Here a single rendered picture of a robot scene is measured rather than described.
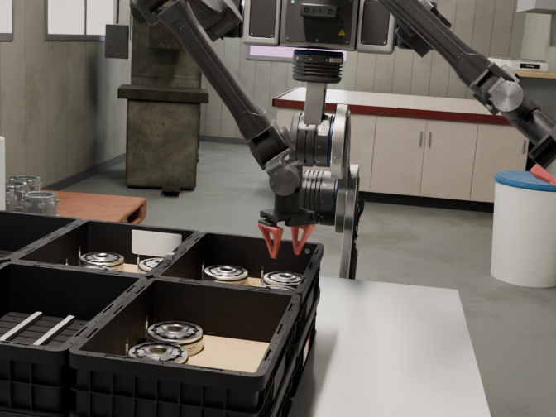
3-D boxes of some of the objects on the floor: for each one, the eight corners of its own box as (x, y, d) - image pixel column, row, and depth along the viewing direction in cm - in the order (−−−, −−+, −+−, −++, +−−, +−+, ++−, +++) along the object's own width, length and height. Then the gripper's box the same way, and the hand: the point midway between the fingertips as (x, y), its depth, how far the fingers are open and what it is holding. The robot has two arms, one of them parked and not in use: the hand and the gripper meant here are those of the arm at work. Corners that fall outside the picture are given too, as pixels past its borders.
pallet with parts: (40, 207, 617) (40, 161, 610) (154, 218, 607) (155, 171, 599) (-46, 248, 496) (-47, 192, 488) (94, 262, 485) (95, 205, 477)
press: (122, 165, 821) (128, -114, 765) (242, 174, 811) (258, -108, 754) (75, 190, 688) (79, -147, 631) (219, 202, 677) (236, -139, 621)
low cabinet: (521, 217, 694) (534, 117, 676) (266, 194, 721) (272, 98, 703) (496, 181, 868) (505, 102, 850) (290, 165, 894) (295, 87, 876)
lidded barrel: (577, 294, 485) (591, 189, 472) (487, 285, 492) (500, 181, 478) (559, 270, 536) (572, 174, 522) (478, 261, 542) (490, 168, 529)
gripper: (299, 180, 177) (295, 249, 180) (258, 184, 171) (256, 255, 174) (318, 186, 172) (314, 256, 175) (277, 190, 166) (274, 263, 169)
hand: (285, 252), depth 175 cm, fingers open, 6 cm apart
